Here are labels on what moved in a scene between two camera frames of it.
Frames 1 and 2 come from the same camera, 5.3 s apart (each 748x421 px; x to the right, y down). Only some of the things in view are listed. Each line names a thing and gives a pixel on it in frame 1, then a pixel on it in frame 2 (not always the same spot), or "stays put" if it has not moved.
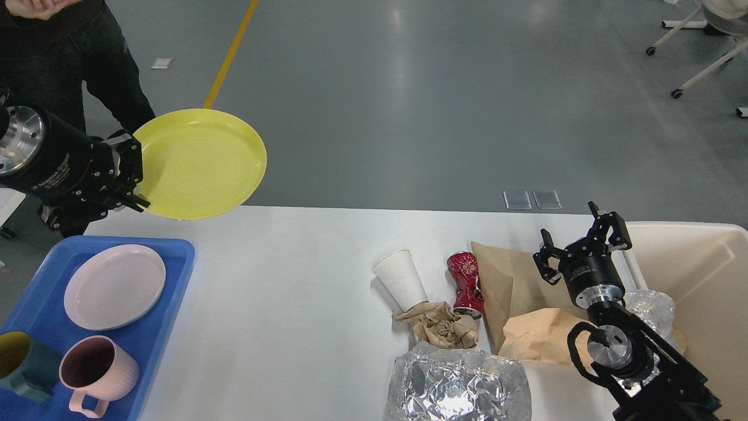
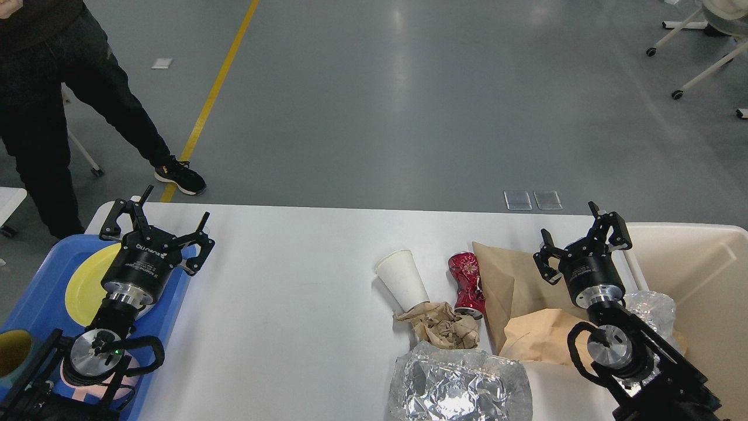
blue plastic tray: (40, 313) stays put
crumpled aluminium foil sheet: (431, 383) stays put
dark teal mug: (28, 368) stays put
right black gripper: (590, 273) stays put
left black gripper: (41, 157) to (144, 265)
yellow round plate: (198, 164) to (85, 292)
